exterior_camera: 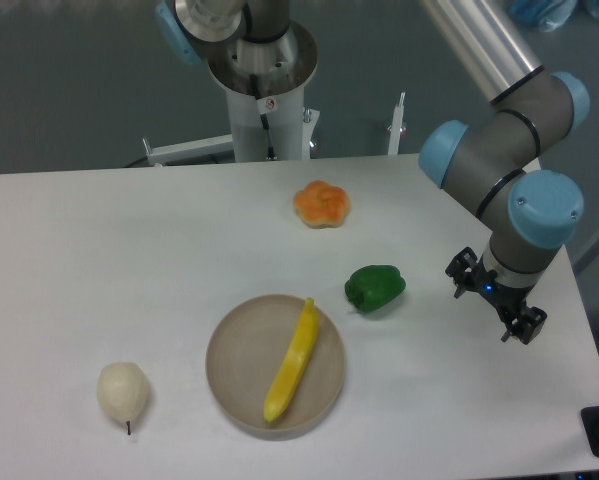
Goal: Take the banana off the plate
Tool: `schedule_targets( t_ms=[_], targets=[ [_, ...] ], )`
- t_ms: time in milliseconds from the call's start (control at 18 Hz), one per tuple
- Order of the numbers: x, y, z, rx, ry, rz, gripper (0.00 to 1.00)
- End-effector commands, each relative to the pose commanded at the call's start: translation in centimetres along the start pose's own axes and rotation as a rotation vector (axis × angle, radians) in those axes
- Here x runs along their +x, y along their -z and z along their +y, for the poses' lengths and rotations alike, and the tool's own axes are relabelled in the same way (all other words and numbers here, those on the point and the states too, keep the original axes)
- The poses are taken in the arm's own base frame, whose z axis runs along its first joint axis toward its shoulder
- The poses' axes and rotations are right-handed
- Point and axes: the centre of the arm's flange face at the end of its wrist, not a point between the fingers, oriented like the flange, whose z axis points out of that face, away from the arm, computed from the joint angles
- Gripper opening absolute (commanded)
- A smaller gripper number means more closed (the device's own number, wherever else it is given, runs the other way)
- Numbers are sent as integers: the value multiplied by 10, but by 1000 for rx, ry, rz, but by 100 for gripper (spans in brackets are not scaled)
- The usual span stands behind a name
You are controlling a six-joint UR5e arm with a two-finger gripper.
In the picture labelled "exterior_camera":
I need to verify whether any orange flower-shaped bread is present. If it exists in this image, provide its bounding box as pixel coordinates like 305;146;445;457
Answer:
293;180;351;228

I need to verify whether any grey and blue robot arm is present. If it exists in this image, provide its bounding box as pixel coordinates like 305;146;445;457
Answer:
155;1;590;343

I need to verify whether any beige round plate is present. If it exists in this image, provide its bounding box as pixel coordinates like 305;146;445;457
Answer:
206;294;346;440

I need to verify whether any white metal frame bracket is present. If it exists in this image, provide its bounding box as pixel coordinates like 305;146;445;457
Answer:
142;134;233;166

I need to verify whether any pale cream toy pear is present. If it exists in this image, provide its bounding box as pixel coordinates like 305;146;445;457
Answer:
96;362;150;436

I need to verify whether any white upright frame post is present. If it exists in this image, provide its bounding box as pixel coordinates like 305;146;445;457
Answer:
387;92;407;156

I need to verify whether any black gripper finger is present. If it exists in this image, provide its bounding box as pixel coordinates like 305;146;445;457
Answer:
498;305;547;345
445;247;478;299

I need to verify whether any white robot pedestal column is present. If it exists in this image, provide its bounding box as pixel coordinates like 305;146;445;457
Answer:
209;21;318;162

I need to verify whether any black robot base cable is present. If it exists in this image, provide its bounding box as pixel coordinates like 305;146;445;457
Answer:
249;73;278;161

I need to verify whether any yellow toy banana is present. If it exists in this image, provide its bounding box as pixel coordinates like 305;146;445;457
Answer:
263;298;319;423

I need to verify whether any green toy bell pepper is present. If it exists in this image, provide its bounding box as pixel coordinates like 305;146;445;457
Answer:
344;265;406;314

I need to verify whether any blue plastic bag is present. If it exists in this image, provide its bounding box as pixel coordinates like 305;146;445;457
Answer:
506;0;578;33

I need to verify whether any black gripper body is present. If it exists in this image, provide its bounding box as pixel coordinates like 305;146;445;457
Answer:
466;255;532;326

